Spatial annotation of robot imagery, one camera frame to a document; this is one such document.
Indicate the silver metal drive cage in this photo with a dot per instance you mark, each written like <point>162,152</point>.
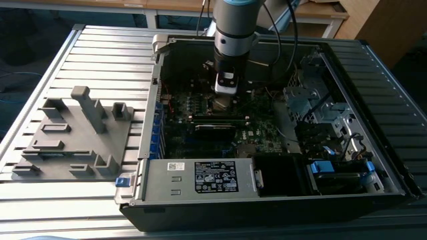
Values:
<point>298,96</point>

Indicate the wooden desk white frame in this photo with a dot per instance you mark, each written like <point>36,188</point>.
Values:
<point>327,13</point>

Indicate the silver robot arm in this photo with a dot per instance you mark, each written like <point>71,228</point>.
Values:
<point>234,30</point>

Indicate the black hard disk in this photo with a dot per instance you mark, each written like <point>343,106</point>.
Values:
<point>336,182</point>

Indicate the green ram stick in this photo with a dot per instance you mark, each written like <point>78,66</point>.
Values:
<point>55,154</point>

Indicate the blue case side latch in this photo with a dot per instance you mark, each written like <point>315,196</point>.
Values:
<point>120,182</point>

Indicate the grey parts rack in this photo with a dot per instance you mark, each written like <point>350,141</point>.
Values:
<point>87,150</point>

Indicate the black rating label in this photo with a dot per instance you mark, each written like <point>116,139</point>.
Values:
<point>215,176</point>

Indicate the black plastic air shroud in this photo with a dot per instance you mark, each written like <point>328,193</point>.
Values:
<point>276,175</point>

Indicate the green motherboard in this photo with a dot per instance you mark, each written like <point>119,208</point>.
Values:
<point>267,125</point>

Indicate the black pc case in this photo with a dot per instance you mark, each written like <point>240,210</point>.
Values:
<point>234,217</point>

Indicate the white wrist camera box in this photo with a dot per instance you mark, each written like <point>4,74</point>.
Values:
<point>227,87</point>

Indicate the cpu socket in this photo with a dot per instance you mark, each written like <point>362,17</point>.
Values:
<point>211,108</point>

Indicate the blue plastic drive latch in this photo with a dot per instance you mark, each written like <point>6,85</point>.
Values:
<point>322,166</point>
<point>369,166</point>

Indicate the wooden cabinet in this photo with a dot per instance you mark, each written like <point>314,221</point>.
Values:
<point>390,25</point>

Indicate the finned chipset heatsink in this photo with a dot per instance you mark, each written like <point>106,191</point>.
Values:
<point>247,149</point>

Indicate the silver cpu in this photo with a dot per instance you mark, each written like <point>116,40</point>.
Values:
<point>222,103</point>

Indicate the white barcode label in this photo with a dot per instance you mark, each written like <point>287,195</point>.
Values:
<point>175,166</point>

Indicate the silver power supply unit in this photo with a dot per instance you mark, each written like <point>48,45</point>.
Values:
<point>156,175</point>

